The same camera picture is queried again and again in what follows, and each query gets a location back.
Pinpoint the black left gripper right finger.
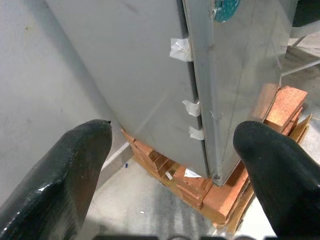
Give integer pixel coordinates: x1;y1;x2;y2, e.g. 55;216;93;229
233;120;320;240

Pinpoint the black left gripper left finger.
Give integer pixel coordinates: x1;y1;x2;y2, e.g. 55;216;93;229
0;119;113;240

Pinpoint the grey fridge door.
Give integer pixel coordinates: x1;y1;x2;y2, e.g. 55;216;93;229
181;0;299;187

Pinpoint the grey fridge body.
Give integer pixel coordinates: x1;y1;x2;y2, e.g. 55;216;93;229
44;0;210;179

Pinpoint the red brick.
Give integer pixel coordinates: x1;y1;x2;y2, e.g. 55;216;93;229
173;166;213;210
120;128;162;177
264;85;308;129
201;161;251;227

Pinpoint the white paper scrap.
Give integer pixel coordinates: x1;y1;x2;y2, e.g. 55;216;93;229
184;168;202;179

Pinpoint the white tape piece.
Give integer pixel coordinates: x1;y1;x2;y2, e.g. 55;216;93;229
181;99;202;118
188;125;205;141
169;37;194;62

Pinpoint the teal round sticker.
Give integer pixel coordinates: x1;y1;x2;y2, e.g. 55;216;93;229
212;0;241;24

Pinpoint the blue chair with white frame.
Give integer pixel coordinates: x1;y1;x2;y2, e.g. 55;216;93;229
279;0;320;77

